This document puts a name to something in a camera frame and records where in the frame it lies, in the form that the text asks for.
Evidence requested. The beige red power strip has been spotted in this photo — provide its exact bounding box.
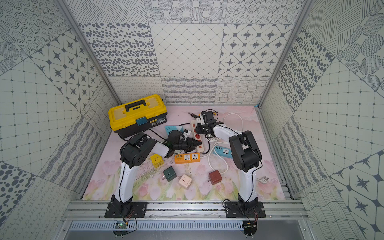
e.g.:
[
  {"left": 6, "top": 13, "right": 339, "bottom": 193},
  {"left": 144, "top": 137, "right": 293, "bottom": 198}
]
[{"left": 191, "top": 118, "right": 209, "bottom": 156}]

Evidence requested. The teal rectangular power strip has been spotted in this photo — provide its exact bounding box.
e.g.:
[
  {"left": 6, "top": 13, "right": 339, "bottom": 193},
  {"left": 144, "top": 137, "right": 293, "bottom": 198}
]
[{"left": 213, "top": 146, "right": 233, "bottom": 159}]

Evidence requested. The teal triangular power strip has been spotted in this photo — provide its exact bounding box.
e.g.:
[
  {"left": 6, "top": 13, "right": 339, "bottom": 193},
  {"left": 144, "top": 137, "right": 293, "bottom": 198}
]
[{"left": 165, "top": 125, "right": 184, "bottom": 135}]

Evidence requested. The yellow cube adapter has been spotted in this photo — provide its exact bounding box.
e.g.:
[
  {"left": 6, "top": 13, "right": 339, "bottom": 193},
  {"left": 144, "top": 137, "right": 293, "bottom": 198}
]
[{"left": 150, "top": 154, "right": 164, "bottom": 169}]

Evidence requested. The black power cable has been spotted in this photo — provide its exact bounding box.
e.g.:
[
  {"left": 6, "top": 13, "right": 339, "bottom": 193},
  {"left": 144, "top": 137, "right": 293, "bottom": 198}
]
[{"left": 116, "top": 121, "right": 193, "bottom": 142}]

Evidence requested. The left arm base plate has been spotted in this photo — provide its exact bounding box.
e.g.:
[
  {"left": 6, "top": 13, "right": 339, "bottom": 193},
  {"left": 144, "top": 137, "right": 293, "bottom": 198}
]
[{"left": 104, "top": 202, "right": 148, "bottom": 219}]

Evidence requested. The orange power strip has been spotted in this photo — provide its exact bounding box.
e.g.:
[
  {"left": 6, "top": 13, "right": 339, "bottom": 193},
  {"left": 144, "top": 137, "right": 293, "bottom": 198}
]
[{"left": 174, "top": 153, "right": 201, "bottom": 164}]

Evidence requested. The black orange screwdriver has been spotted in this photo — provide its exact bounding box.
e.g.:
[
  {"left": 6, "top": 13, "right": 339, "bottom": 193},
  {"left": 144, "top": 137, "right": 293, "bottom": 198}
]
[{"left": 188, "top": 113, "right": 199, "bottom": 119}]

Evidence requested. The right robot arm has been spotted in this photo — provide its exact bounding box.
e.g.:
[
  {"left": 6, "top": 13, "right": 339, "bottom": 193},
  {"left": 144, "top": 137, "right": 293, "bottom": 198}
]
[{"left": 191, "top": 111, "right": 262, "bottom": 211}]

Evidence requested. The white power cable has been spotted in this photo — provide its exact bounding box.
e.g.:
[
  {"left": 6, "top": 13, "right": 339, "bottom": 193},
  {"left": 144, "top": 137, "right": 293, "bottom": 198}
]
[{"left": 205, "top": 113, "right": 269, "bottom": 184}]

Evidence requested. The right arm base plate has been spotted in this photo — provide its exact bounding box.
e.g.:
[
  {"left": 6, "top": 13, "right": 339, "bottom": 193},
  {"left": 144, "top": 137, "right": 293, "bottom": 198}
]
[{"left": 222, "top": 200, "right": 266, "bottom": 218}]

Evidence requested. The aluminium rail frame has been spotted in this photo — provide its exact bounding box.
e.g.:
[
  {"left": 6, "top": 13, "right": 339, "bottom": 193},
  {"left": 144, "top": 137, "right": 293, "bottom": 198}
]
[{"left": 62, "top": 184, "right": 309, "bottom": 221}]

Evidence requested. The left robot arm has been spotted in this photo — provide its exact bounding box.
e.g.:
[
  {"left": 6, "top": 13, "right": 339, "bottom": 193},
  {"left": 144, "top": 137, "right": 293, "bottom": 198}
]
[{"left": 111, "top": 130, "right": 202, "bottom": 206}]

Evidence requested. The dark green cube adapter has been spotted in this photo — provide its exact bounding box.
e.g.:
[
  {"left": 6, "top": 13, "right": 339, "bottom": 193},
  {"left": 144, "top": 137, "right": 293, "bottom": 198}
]
[{"left": 162, "top": 167, "right": 177, "bottom": 182}]

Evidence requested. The cream deer cube adapter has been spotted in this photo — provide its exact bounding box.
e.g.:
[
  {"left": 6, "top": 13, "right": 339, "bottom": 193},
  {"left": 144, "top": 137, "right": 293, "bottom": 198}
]
[{"left": 178, "top": 175, "right": 192, "bottom": 189}]

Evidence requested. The yellow black plastic toolbox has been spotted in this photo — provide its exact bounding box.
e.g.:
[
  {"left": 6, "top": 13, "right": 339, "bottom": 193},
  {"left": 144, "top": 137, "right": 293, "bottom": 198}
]
[{"left": 108, "top": 94, "right": 168, "bottom": 139}]

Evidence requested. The dark red cube adapter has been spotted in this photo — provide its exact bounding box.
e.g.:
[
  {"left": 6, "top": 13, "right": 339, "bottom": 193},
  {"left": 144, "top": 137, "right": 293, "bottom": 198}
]
[{"left": 209, "top": 170, "right": 222, "bottom": 185}]

